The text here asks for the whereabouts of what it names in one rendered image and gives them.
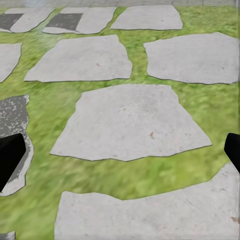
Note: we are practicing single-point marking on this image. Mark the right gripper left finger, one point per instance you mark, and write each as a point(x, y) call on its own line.
point(12, 150)

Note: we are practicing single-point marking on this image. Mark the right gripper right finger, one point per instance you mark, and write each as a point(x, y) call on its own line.
point(232, 149)

